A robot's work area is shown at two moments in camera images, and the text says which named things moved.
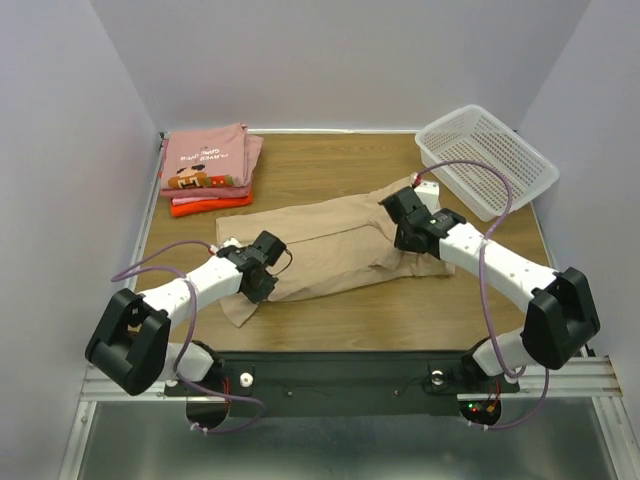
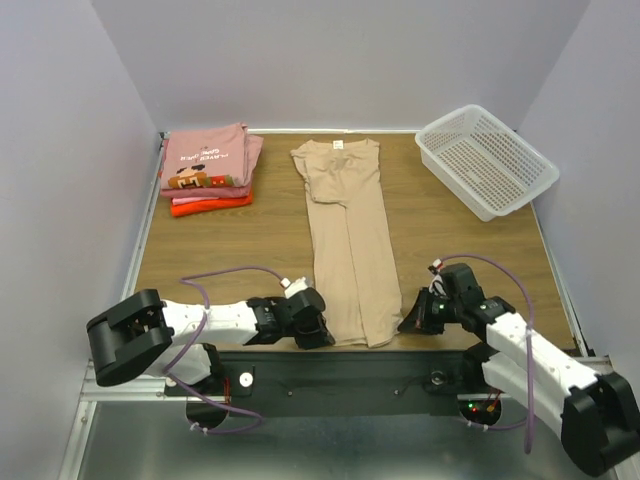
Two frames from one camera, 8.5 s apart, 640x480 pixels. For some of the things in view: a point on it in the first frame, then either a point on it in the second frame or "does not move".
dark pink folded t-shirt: (206, 192) does not move
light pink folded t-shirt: (191, 199) does not move
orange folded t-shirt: (215, 205) does not move
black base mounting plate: (336, 383) does not move
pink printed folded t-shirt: (212, 157) does not move
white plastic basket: (472, 133) does not move
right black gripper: (407, 239) to (422, 312)
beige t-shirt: (328, 242) to (353, 238)
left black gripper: (257, 296) to (319, 337)
